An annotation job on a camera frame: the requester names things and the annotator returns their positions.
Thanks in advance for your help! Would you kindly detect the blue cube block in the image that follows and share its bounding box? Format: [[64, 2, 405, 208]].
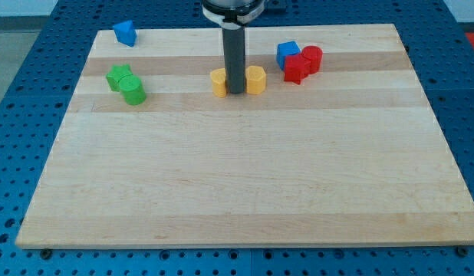
[[275, 41, 301, 71]]

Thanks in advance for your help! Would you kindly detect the light wooden board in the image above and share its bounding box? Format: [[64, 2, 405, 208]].
[[16, 24, 474, 249]]

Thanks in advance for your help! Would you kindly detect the red cylinder block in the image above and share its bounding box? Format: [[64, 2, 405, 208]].
[[301, 45, 323, 74]]

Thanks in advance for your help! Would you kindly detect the green cylinder block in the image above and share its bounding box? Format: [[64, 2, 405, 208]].
[[119, 75, 146, 105]]

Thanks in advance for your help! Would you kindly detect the yellow heart block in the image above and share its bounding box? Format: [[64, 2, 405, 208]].
[[209, 68, 227, 98]]

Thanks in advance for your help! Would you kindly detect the red star block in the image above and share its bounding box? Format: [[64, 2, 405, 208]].
[[284, 54, 311, 84]]

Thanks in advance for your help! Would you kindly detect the green star block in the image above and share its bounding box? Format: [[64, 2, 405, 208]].
[[106, 64, 133, 92]]

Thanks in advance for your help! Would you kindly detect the yellow hexagon block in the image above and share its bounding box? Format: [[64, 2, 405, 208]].
[[245, 66, 267, 95]]

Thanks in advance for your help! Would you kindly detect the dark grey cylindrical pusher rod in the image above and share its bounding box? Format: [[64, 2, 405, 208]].
[[222, 21, 245, 94]]

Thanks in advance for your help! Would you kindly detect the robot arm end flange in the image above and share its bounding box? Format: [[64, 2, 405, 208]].
[[201, 0, 266, 25]]

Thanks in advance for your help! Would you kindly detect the blue triangle block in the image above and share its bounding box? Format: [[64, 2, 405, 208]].
[[113, 20, 137, 47]]

